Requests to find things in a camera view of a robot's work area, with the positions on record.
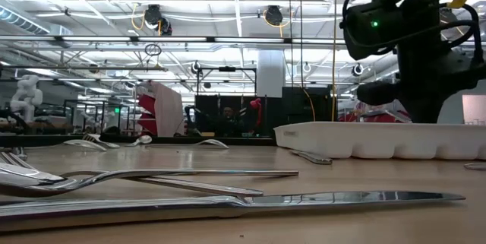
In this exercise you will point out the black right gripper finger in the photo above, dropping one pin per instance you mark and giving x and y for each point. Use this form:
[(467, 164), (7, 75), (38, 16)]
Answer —
[(423, 111)]

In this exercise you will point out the silver metal spoon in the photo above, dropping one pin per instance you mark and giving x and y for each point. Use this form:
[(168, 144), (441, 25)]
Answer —
[(81, 144), (476, 166), (212, 143), (146, 139), (190, 173)]

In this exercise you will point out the silver metal knife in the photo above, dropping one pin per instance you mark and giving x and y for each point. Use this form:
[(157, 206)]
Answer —
[(341, 197), (313, 157)]

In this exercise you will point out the silver metal fork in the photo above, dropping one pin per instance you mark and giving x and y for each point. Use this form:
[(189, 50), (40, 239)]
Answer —
[(93, 137), (197, 186)]

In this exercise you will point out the white plastic cutlery tray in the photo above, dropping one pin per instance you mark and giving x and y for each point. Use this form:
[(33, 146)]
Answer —
[(379, 139)]

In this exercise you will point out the black panel screens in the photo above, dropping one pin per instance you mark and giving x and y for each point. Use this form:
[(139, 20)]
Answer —
[(296, 107)]

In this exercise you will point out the white square pillar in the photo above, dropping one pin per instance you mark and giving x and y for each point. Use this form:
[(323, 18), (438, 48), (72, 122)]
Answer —
[(271, 73)]

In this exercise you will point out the person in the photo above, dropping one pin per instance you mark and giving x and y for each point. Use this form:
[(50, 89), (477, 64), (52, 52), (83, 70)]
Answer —
[(229, 118)]

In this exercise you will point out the red and pink partition panel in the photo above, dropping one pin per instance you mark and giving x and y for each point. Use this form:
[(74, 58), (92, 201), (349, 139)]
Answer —
[(167, 111)]

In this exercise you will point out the green exit sign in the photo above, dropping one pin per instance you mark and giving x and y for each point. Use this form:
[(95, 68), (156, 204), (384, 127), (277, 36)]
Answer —
[(117, 110)]

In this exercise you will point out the white robot figure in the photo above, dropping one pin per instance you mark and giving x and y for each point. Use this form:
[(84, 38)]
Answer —
[(26, 92)]

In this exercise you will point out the pink wall board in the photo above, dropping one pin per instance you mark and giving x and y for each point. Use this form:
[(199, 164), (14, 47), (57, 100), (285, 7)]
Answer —
[(474, 109)]

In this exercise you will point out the black metal rig frame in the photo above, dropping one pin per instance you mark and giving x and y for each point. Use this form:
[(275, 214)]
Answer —
[(227, 69)]

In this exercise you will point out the black camera equipment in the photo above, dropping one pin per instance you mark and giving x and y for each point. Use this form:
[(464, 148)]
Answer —
[(193, 124)]

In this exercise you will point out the black workstation frame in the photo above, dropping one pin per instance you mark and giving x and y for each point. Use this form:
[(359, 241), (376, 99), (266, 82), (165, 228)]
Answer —
[(87, 102)]

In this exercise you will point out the black metal table frame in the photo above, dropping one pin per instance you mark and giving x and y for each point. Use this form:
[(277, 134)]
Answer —
[(38, 140)]

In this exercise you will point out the silver ventilation duct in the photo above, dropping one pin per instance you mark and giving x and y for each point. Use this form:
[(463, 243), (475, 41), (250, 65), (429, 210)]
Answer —
[(23, 21)]

